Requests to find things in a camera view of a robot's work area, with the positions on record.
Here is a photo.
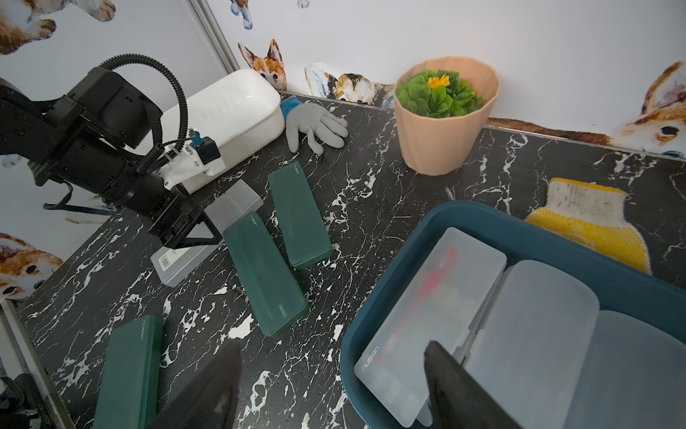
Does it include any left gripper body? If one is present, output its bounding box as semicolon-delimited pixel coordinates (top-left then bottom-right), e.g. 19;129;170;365
114;173;222;248

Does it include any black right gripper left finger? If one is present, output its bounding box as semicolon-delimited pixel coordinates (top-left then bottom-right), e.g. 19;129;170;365
148;340;242;428

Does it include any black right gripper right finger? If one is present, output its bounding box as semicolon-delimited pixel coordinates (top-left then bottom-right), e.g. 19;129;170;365
423;341;521;428

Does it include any clear case with red pen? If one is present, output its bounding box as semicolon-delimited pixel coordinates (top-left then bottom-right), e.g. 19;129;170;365
349;227;507;428

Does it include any green pencil case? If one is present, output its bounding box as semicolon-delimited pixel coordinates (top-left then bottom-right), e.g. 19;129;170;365
93;315;163;428
223;212;309;337
268;161;333;270

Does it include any teal storage box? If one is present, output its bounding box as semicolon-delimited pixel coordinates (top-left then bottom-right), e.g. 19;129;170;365
340;202;685;428

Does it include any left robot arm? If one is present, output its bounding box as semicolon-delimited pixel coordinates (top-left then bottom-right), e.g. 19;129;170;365
1;54;223;248

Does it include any grey rubber glove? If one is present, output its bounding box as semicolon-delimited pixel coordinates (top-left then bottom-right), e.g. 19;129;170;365
280;97;348;156

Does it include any yellow knit glove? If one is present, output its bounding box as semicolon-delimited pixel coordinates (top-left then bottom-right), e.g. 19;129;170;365
525;178;652;275

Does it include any beige ribbed flower pot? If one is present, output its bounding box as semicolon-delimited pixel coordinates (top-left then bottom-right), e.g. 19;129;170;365
394;56;500;176

